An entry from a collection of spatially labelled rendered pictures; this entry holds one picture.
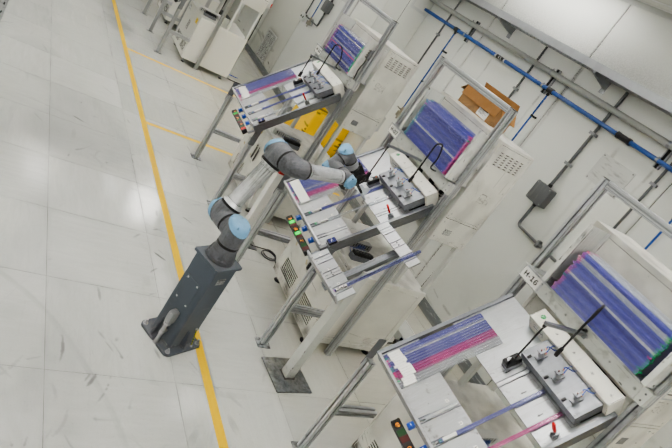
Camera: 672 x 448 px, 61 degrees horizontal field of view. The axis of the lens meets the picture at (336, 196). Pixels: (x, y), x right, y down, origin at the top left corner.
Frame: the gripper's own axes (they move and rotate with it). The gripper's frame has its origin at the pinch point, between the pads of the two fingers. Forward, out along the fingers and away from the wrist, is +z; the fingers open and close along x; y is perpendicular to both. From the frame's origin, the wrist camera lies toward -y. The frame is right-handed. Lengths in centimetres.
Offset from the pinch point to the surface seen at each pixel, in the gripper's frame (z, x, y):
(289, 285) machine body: 64, 21, -64
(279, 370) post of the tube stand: 52, -44, -88
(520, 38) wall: 67, 155, 213
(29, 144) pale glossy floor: -60, 126, -170
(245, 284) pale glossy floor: 52, 30, -89
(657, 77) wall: 54, 20, 231
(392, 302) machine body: 78, -21, -10
